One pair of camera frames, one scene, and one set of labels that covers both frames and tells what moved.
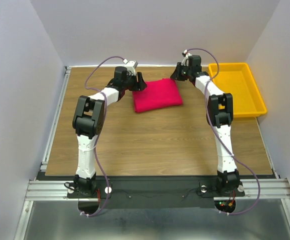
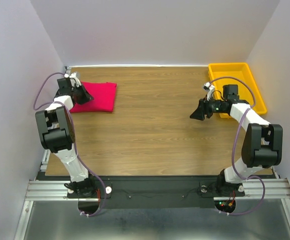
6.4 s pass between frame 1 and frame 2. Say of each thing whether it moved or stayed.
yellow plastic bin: stayed
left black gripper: moved
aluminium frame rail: stayed
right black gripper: moved
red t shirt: moved
